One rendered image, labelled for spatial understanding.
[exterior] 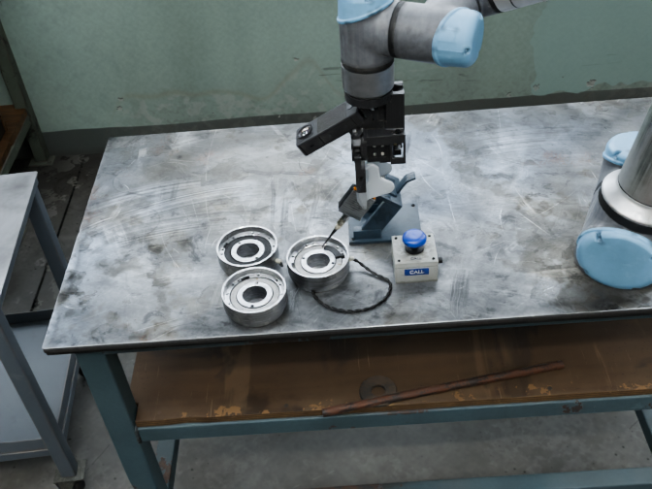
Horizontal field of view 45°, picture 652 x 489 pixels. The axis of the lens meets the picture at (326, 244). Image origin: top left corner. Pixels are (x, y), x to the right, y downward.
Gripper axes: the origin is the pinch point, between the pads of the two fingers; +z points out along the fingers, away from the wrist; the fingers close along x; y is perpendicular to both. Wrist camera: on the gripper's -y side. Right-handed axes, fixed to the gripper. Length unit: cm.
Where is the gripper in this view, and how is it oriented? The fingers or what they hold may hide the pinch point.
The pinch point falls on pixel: (359, 197)
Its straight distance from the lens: 129.0
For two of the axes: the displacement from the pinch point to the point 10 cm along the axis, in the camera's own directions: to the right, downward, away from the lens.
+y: 10.0, -0.6, -0.4
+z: 0.7, 7.5, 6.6
